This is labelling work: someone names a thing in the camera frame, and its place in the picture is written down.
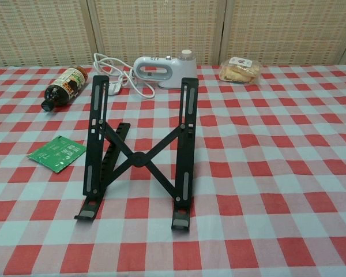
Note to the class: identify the black folding stand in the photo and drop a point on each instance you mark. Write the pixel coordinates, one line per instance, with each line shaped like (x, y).
(138, 159)

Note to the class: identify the green foil sachet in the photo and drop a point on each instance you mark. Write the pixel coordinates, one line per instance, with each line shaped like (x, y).
(57, 154)

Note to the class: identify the white handheld garment steamer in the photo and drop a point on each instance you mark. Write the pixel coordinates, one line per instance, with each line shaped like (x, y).
(187, 72)

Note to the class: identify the woven bamboo folding screen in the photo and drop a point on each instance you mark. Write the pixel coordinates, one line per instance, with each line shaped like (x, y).
(161, 29)

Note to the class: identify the brown glass bottle with label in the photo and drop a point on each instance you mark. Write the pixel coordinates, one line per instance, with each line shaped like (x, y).
(66, 83)

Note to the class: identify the red white checkered tablecloth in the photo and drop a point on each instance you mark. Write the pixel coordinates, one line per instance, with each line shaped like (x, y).
(248, 173)

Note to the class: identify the clear bag of cookies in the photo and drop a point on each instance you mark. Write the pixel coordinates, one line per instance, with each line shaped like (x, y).
(239, 73)

